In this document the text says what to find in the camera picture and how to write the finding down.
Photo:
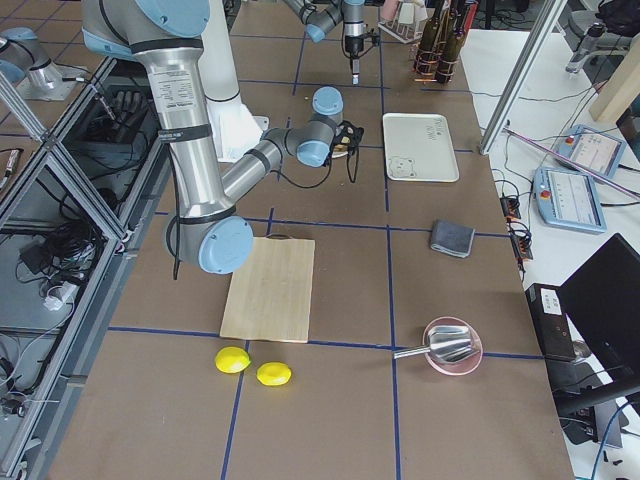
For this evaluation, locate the yellow lemon left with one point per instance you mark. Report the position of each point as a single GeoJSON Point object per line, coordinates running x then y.
{"type": "Point", "coordinates": [232, 360]}

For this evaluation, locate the dark wine bottle lower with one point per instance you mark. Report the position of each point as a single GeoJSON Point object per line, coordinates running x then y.
{"type": "Point", "coordinates": [460, 19]}

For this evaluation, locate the metal scoop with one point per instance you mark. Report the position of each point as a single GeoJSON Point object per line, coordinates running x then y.
{"type": "Point", "coordinates": [447, 344]}

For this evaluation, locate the blue teach pendant far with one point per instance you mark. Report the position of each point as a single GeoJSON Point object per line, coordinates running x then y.
{"type": "Point", "coordinates": [591, 148]}

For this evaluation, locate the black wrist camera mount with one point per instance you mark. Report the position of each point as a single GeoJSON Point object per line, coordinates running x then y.
{"type": "Point", "coordinates": [348, 133]}

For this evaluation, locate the dark wine bottle upper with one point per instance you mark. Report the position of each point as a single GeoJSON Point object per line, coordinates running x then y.
{"type": "Point", "coordinates": [429, 40]}

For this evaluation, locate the black computer box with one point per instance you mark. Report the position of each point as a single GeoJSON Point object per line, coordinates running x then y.
{"type": "Point", "coordinates": [550, 322]}

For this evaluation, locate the blue teach pendant near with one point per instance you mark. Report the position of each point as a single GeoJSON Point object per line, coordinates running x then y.
{"type": "Point", "coordinates": [567, 199]}

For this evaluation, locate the blue teach pendant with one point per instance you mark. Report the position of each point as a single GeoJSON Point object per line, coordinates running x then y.
{"type": "Point", "coordinates": [567, 199]}
{"type": "Point", "coordinates": [591, 148]}

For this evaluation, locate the yellow lemon right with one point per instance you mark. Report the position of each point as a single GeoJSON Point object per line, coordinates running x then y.
{"type": "Point", "coordinates": [274, 374]}

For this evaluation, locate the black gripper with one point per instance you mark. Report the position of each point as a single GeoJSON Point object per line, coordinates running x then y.
{"type": "Point", "coordinates": [353, 45]}

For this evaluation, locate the dark wine bottle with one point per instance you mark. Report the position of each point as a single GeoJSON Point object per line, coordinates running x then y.
{"type": "Point", "coordinates": [460, 19]}
{"type": "Point", "coordinates": [429, 40]}

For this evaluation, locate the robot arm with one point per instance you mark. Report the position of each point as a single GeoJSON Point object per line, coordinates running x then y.
{"type": "Point", "coordinates": [349, 14]}
{"type": "Point", "coordinates": [185, 50]}

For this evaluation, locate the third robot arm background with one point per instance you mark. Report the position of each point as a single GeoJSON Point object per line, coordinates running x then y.
{"type": "Point", "coordinates": [27, 65]}

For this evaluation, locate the grey folded cloth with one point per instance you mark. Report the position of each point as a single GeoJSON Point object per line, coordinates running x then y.
{"type": "Point", "coordinates": [452, 239]}

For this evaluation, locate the black laptop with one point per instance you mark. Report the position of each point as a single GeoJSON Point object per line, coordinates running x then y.
{"type": "Point", "coordinates": [601, 298]}

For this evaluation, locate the white metal frame rack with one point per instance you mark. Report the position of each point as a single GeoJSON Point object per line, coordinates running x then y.
{"type": "Point", "coordinates": [403, 19]}

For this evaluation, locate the copper wire bottle rack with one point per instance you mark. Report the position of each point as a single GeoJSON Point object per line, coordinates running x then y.
{"type": "Point", "coordinates": [435, 65]}

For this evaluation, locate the pink plate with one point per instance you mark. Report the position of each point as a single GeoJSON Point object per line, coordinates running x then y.
{"type": "Point", "coordinates": [463, 367]}

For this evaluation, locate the white bear tray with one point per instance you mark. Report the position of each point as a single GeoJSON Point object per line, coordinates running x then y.
{"type": "Point", "coordinates": [418, 148]}

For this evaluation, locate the yellow lemon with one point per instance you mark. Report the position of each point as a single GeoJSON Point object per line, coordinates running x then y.
{"type": "Point", "coordinates": [274, 374]}
{"type": "Point", "coordinates": [232, 360]}

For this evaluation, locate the wooden cutting board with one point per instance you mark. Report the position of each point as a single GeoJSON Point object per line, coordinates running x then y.
{"type": "Point", "coordinates": [270, 294]}

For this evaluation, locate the aluminium frame post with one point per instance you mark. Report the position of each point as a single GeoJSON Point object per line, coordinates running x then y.
{"type": "Point", "coordinates": [542, 27]}

